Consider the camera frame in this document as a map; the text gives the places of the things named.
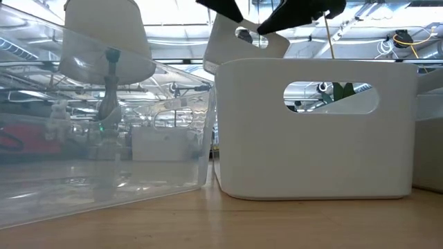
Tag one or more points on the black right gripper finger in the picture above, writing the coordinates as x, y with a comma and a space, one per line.
287, 17

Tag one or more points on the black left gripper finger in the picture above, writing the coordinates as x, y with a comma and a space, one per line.
221, 7

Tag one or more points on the white item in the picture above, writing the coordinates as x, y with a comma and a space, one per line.
225, 45

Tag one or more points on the clear plastic basket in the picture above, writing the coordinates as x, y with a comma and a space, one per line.
159, 145
166, 173

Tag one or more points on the white table lamp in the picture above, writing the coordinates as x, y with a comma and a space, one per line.
104, 34

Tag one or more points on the white plastic basket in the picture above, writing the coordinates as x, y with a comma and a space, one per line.
259, 155

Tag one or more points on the grey plastic basket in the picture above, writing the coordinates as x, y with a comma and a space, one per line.
429, 155

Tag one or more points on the red and black case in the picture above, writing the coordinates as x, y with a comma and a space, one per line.
31, 138

